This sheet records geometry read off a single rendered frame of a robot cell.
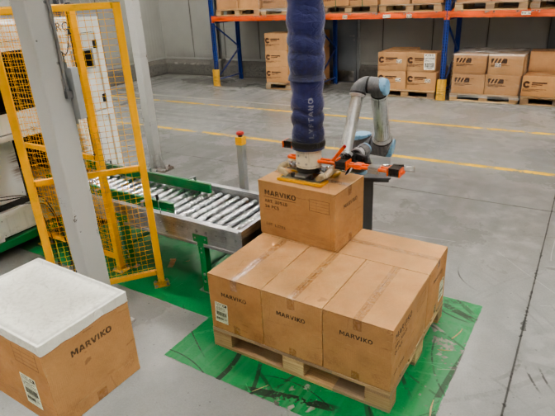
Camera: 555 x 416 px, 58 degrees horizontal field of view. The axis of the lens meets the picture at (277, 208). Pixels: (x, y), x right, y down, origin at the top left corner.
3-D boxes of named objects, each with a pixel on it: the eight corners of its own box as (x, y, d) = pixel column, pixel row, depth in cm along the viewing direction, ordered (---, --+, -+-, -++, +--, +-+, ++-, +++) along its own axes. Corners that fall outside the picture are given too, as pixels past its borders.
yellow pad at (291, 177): (276, 180, 337) (276, 172, 335) (284, 175, 345) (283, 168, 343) (321, 187, 320) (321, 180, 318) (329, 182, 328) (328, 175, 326)
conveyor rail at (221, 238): (40, 201, 469) (35, 182, 462) (45, 199, 473) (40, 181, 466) (239, 257, 353) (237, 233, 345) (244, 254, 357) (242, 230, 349)
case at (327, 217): (261, 231, 357) (257, 179, 341) (291, 211, 386) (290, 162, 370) (335, 252, 324) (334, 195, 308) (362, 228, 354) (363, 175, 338)
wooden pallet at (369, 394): (215, 343, 330) (212, 325, 325) (291, 273, 407) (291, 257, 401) (388, 413, 270) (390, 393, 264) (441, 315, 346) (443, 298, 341)
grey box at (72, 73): (60, 116, 307) (49, 66, 295) (68, 115, 311) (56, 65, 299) (81, 119, 297) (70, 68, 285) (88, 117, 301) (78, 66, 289)
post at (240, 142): (243, 242, 461) (234, 136, 421) (248, 238, 467) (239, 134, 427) (249, 243, 458) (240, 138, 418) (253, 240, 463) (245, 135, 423)
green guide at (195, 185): (87, 167, 507) (85, 159, 503) (96, 164, 515) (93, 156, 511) (210, 193, 426) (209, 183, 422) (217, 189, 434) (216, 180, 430)
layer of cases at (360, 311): (213, 325, 325) (206, 272, 309) (291, 257, 401) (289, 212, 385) (390, 393, 264) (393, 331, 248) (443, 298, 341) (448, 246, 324)
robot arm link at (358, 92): (351, 72, 351) (331, 167, 353) (368, 73, 346) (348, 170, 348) (355, 77, 361) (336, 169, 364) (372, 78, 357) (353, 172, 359)
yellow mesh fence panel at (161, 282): (53, 311, 374) (-30, 9, 289) (54, 304, 382) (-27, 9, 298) (170, 285, 399) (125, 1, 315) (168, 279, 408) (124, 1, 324)
